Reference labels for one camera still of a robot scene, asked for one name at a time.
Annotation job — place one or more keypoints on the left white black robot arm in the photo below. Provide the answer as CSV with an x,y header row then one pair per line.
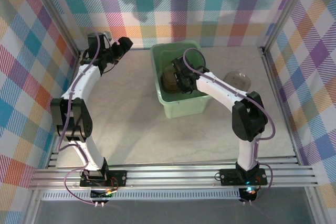
x,y
78,124

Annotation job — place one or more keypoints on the aluminium frame post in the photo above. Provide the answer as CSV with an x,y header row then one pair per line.
x,y
54,11
285,11

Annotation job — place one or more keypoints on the aluminium side rail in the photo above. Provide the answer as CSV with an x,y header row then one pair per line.
x,y
275,90
73,72

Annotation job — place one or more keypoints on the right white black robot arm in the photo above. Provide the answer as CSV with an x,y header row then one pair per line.
x,y
246,121

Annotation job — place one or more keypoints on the narrow aluminium extrusion rail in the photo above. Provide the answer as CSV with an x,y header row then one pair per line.
x,y
170,163

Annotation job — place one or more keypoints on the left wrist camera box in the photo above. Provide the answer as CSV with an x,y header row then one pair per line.
x,y
106,37

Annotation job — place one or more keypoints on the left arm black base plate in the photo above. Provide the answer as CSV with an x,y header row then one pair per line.
x,y
119,178

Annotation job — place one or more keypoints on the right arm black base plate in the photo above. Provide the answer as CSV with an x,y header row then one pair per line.
x,y
228,176

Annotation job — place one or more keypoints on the green plastic bin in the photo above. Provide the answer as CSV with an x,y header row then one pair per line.
x,y
183,106

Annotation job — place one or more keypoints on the wide aluminium extrusion rail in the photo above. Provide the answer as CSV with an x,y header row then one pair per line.
x,y
170,179

